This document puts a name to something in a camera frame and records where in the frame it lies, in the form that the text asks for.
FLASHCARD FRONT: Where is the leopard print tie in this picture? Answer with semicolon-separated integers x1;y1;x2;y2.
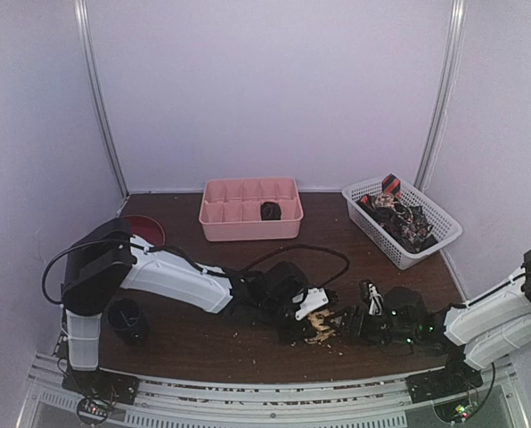
304;309;339;345

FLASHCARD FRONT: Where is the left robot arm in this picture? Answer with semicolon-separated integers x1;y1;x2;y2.
41;218;328;399

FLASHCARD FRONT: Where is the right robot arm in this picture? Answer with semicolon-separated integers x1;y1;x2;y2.
325;250;531;403

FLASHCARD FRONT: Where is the dark patterned ties pile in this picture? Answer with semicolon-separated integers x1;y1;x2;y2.
356;193;438;254

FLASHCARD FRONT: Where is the rolled black tie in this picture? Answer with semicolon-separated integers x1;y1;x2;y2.
260;201;282;221

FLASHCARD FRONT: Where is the pink divided organizer box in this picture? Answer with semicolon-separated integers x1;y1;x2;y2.
199;177;304;242

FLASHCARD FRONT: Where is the white plastic mesh basket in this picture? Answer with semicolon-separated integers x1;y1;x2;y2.
341;174;462;270

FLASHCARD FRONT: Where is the right circuit board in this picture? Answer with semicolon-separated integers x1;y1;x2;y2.
442;399;478;424

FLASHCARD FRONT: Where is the circuit board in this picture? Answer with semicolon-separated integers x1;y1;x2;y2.
75;398;114;424
442;399;478;424

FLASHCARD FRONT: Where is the red black striped tie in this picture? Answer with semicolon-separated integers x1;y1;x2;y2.
381;174;402;200

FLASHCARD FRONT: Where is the dark blue cup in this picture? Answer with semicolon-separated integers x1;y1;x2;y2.
107;299;150;346

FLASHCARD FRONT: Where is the red round plate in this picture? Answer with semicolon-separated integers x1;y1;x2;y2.
122;215;166;246

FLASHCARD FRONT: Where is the left circuit board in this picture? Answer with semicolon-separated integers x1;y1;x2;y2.
75;398;114;424

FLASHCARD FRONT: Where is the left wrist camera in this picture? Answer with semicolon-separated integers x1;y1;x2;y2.
291;287;339;321

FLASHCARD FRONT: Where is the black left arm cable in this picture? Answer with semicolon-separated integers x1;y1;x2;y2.
241;244;351;291

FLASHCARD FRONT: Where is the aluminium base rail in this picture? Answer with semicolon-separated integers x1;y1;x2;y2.
17;354;530;427

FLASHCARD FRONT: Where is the right aluminium corner post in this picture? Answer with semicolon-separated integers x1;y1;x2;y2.
414;0;466;193

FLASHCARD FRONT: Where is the aluminium corner post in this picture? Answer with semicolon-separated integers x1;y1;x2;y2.
414;0;466;193
74;0;130;199

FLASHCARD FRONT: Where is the left aluminium corner post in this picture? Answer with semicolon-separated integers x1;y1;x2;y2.
74;0;130;199

